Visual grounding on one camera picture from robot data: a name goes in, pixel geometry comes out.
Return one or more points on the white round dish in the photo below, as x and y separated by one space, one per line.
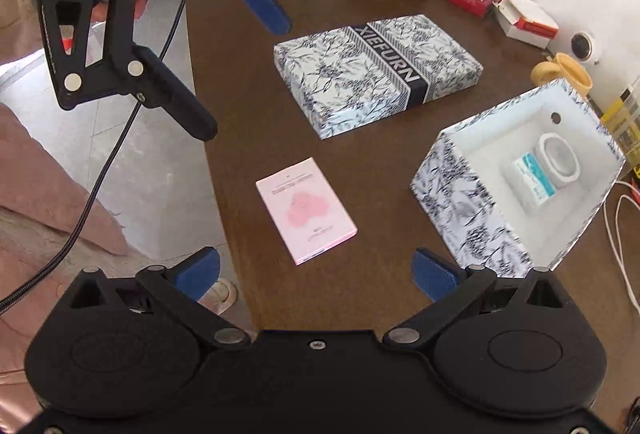
558 159

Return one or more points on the pink booklet box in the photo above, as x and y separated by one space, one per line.
306 211

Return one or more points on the clear plastic pitcher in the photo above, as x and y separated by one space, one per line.
622 120

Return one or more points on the floral XIEFURN box lid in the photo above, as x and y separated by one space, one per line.
356 75

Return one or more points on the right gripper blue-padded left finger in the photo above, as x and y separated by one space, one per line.
178 289

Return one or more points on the white round camera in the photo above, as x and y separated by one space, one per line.
585 48

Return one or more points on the yellow ceramic mug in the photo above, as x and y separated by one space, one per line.
563 66

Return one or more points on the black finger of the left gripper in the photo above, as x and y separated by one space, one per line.
158 87

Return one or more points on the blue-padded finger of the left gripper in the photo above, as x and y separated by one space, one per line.
271 14

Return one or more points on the open floral storage box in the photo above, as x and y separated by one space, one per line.
462 185

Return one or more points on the white red cardboard box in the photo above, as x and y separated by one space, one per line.
525 21

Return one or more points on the person's left hand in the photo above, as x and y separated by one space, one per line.
130 9

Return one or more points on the dental floss pick box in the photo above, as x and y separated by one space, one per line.
530 183

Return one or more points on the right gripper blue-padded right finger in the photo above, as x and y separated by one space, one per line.
453 292

